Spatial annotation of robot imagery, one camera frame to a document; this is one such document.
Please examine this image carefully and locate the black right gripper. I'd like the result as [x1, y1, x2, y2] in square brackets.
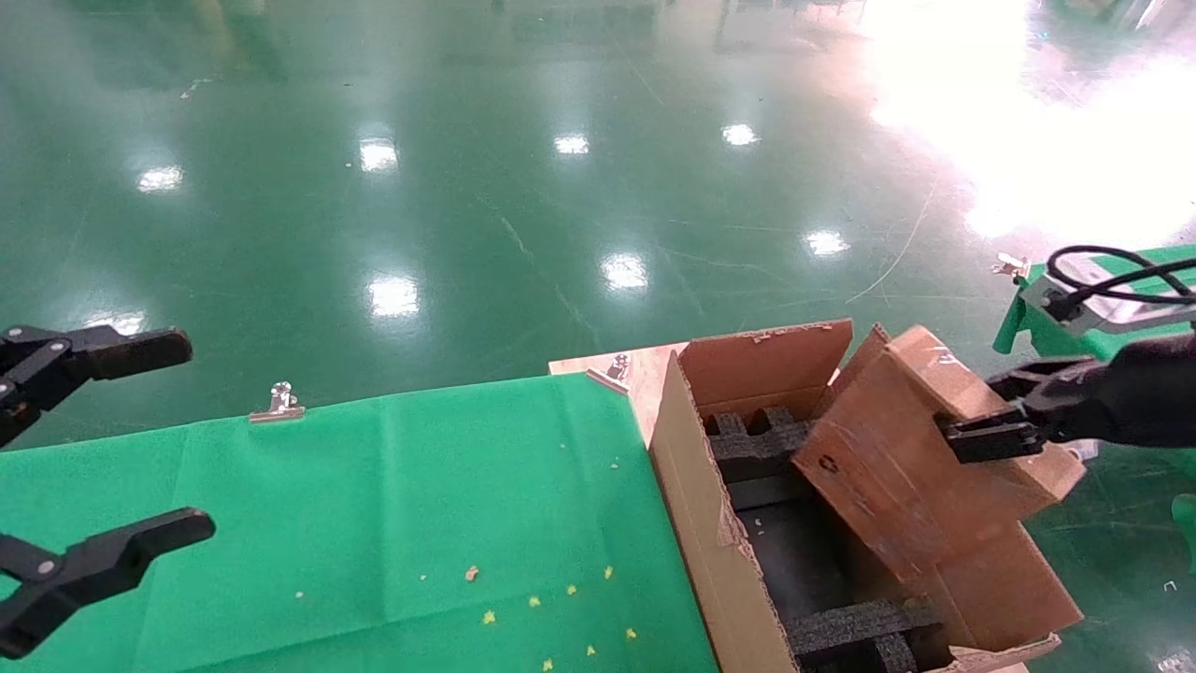
[942, 332, 1196, 465]

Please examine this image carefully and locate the small brown cardboard box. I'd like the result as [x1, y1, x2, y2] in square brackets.
[792, 325, 1087, 580]

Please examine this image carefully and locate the black camera cable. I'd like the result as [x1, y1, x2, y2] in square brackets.
[1045, 245, 1196, 323]

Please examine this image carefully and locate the green cloth on side table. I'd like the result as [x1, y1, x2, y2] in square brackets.
[992, 245, 1196, 363]

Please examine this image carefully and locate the black foam insert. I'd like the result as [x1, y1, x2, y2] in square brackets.
[703, 407, 816, 484]
[788, 598, 945, 673]

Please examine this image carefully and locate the small green cloth piece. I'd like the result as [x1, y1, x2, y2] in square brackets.
[1171, 495, 1196, 573]

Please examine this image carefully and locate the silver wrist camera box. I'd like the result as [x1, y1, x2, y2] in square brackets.
[1020, 257, 1196, 337]

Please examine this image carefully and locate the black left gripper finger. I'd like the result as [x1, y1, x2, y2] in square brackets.
[0, 326, 194, 448]
[0, 509, 218, 661]

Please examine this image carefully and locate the large green tablecloth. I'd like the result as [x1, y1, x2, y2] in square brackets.
[0, 374, 720, 673]

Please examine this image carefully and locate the large open cardboard carton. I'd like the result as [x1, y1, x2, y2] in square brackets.
[649, 318, 1085, 673]

